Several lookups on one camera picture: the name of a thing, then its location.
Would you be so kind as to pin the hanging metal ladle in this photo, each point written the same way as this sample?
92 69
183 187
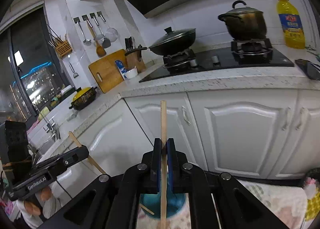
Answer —
86 42

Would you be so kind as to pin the yellow lidded black casserole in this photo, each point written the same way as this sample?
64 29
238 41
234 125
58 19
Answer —
83 98

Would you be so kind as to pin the chrome sink faucet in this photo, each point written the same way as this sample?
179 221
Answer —
51 126

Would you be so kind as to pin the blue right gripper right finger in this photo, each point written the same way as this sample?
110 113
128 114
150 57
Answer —
171 153

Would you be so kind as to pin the hanging wooden spatula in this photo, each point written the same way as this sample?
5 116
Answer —
99 49

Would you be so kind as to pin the dark stock pot with lid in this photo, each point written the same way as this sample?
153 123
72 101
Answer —
244 23

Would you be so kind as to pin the wooden knife block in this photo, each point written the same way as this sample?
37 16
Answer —
134 55

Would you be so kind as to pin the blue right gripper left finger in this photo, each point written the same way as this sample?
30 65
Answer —
155 171

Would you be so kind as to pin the black wok with lid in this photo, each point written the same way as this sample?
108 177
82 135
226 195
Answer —
173 42

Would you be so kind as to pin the wooden wall chopstick holder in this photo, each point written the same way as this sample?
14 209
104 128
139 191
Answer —
62 47

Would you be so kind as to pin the blue white packet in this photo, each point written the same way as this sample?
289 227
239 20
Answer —
121 68

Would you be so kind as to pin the hanging mesh strainer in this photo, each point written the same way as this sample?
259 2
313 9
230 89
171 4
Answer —
111 33

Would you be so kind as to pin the patchwork quilted table cloth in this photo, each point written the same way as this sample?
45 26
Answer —
245 205

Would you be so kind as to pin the white gloved left hand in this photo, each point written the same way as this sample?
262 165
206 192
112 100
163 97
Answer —
40 206

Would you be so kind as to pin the wooden cutting board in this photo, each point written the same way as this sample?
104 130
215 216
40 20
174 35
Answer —
105 70

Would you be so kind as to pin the yellow cooking oil bottle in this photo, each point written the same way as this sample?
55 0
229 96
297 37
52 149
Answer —
291 25

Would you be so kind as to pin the black gas stove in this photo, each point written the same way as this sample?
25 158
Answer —
253 53

